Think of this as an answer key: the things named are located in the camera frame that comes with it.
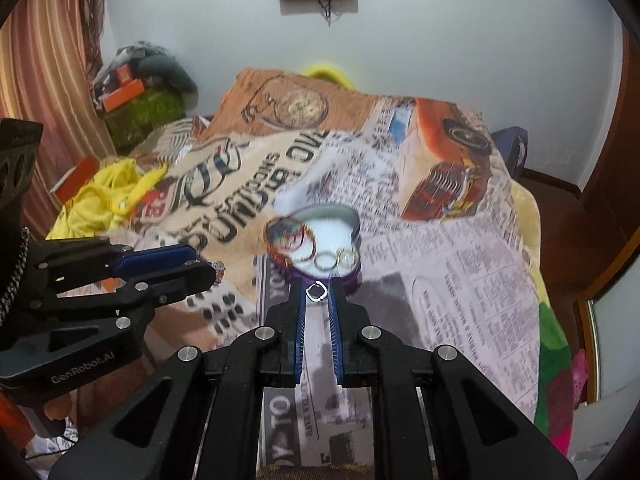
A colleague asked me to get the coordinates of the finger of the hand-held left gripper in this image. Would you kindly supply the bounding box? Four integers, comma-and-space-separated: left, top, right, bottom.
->
27, 261, 219, 333
29, 236, 199, 302

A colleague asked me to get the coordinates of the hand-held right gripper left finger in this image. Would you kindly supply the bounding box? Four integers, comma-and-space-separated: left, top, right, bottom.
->
47, 280, 309, 480

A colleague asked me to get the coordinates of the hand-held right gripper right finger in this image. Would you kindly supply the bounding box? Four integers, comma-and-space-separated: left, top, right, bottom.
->
325, 286, 577, 480

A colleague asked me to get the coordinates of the red gold beaded bracelet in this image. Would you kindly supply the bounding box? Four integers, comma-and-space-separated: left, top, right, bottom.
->
263, 216, 318, 267

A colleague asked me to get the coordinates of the purple heart-shaped tin box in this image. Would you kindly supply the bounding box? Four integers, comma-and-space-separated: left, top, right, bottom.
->
269, 203, 362, 292

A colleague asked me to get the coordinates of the yellow garment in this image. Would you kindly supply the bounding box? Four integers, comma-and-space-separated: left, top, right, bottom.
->
46, 156, 169, 241

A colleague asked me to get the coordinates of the red box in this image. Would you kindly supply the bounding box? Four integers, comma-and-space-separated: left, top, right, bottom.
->
51, 156, 99, 204

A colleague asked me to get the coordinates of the striped bed sheet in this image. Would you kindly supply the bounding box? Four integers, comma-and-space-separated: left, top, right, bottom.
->
127, 116, 211, 171

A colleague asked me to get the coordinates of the green patterned bag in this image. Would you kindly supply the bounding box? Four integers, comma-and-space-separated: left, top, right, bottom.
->
104, 89, 187, 157

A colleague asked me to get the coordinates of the orange box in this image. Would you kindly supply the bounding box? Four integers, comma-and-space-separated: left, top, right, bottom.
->
101, 79, 147, 112

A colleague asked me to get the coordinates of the grey plush pillow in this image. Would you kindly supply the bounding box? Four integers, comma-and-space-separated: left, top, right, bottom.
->
137, 55, 199, 106

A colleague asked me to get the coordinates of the pile of clothes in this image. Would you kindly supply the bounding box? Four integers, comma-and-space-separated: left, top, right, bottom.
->
91, 41, 173, 103

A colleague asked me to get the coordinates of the striped brown curtain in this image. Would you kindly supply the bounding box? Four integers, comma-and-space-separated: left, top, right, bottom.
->
0, 0, 118, 221

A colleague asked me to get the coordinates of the yellow fleece bed sheet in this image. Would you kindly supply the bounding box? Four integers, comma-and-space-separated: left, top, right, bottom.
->
509, 179, 548, 311

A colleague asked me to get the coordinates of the green and pink cloth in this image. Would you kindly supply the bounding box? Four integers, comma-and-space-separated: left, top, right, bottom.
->
534, 302, 587, 453

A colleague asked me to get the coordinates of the yellow pillow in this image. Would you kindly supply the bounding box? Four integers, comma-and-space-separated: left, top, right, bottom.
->
304, 62, 357, 92

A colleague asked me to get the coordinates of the dark blue bag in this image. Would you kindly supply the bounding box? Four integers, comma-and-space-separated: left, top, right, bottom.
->
491, 126, 529, 177

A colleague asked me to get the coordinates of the brown wooden door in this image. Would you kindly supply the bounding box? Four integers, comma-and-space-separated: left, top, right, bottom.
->
575, 25, 640, 321

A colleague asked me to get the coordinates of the black monitor cable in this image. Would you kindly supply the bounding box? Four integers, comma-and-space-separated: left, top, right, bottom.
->
316, 0, 342, 27

